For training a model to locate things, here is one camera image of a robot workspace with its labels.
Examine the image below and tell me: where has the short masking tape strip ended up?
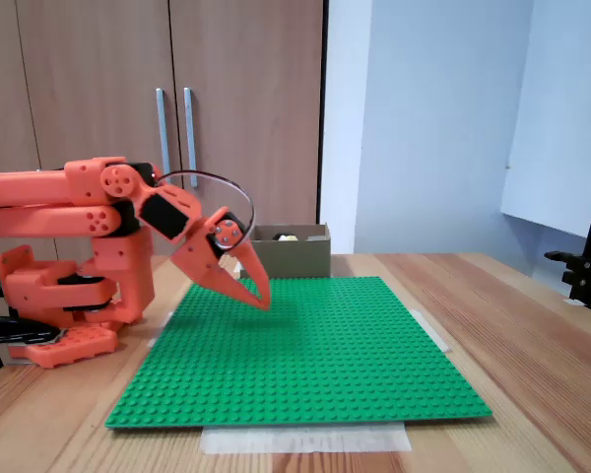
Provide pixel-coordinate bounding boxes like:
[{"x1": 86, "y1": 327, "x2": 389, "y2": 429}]
[
  {"x1": 407, "y1": 307, "x2": 453, "y2": 354},
  {"x1": 146, "y1": 312, "x2": 176, "y2": 349}
]

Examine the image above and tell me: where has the metal cabinet handle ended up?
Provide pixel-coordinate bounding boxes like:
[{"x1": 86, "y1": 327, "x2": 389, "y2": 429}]
[
  {"x1": 155, "y1": 87, "x2": 172, "y2": 174},
  {"x1": 183, "y1": 87, "x2": 199, "y2": 188}
]

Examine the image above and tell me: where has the cardboard box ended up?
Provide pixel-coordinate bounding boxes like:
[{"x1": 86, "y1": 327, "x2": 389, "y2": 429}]
[{"x1": 235, "y1": 224, "x2": 332, "y2": 280}]

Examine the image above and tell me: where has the long masking tape strip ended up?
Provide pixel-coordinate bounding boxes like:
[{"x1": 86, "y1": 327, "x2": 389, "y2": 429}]
[{"x1": 200, "y1": 422, "x2": 414, "y2": 455}]

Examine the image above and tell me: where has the black camera stand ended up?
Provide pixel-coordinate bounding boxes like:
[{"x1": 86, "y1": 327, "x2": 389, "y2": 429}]
[{"x1": 544, "y1": 145, "x2": 591, "y2": 310}]

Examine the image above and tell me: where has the brown wooden cabinet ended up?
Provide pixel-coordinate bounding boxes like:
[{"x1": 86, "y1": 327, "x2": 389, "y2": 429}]
[{"x1": 0, "y1": 0, "x2": 326, "y2": 257}]

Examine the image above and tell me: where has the white wall panel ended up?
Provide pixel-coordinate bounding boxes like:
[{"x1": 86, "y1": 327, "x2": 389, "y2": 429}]
[{"x1": 499, "y1": 0, "x2": 591, "y2": 240}]

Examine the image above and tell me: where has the green studded baseplate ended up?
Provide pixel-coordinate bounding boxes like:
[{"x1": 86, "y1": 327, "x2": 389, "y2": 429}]
[{"x1": 104, "y1": 275, "x2": 493, "y2": 431}]

